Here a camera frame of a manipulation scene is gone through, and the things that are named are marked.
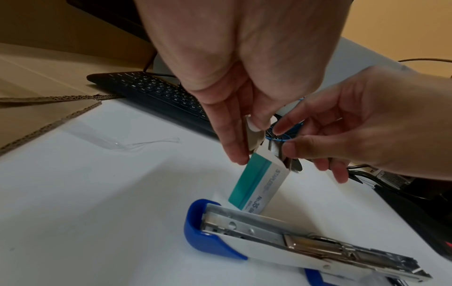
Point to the person's right hand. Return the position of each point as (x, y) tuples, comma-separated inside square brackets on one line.
[(370, 120)]

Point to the person's left hand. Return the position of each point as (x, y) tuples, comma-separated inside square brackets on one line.
[(247, 50)]

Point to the silver staples strip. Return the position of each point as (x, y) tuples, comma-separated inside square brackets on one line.
[(274, 149)]

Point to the teal white staples box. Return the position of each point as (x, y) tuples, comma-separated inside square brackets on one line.
[(257, 187)]

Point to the blue white stapler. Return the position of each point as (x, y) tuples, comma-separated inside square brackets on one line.
[(247, 237)]

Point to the black keyboard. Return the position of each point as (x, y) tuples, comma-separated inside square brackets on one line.
[(148, 92)]

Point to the black base with red clip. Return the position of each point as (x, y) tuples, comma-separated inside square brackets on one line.
[(423, 217)]

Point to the black computer monitor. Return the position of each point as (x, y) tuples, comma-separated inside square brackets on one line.
[(116, 14)]

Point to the clear plastic wrap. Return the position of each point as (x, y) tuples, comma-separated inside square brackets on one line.
[(113, 143)]

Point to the brown cardboard box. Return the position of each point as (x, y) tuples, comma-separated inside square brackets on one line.
[(42, 72)]

